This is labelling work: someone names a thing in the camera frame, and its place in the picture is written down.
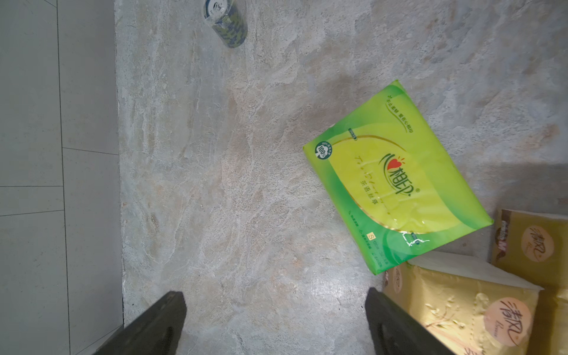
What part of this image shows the small metal can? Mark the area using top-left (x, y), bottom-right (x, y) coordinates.
top-left (204, 0), bottom-right (248, 48)

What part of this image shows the gold tissue pack middle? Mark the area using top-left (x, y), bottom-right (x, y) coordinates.
top-left (491, 209), bottom-right (567, 354)

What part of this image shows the gold tissue pack left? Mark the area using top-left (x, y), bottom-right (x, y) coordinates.
top-left (383, 251), bottom-right (541, 354)

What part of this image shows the green tissue pack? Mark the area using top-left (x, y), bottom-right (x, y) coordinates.
top-left (303, 81), bottom-right (492, 275)

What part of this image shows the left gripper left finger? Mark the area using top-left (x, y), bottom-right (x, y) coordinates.
top-left (96, 291), bottom-right (187, 355)

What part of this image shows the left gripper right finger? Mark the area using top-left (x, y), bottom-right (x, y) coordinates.
top-left (365, 288), bottom-right (454, 355)

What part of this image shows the gold tissue pack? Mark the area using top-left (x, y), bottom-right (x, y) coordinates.
top-left (491, 209), bottom-right (567, 354)
top-left (383, 251), bottom-right (541, 354)

